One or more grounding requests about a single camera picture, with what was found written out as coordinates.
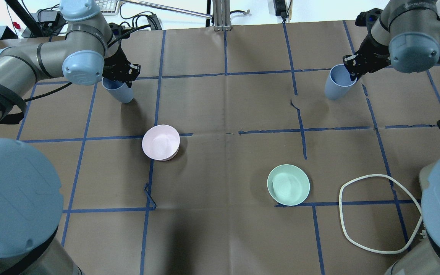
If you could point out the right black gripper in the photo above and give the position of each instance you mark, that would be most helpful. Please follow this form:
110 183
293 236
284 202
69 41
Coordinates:
372 51

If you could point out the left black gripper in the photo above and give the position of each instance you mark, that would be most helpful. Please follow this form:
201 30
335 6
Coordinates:
115 62

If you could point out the blue cup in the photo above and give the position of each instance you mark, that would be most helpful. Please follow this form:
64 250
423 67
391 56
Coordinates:
338 83
118 90

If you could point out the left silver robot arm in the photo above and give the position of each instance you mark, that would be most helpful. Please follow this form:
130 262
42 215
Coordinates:
31 204

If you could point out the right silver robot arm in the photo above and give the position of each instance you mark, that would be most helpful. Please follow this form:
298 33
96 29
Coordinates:
397 54

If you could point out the pink bowl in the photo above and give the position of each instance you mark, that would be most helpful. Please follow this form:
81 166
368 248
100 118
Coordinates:
161 142

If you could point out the metal rod with hook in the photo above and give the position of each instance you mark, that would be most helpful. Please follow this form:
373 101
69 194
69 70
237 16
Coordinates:
179 10

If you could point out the black power adapter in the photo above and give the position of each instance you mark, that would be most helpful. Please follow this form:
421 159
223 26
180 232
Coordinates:
280 8

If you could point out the red small knob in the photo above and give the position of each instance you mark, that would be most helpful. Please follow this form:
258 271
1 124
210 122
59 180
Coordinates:
16 25

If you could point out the brown paper table cover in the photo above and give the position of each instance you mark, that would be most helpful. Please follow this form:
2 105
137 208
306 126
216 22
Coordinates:
243 102

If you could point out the green bowl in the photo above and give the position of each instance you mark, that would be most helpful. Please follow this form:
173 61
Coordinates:
288 185

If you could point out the aluminium frame post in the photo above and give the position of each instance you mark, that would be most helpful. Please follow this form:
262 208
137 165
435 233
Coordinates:
221 15

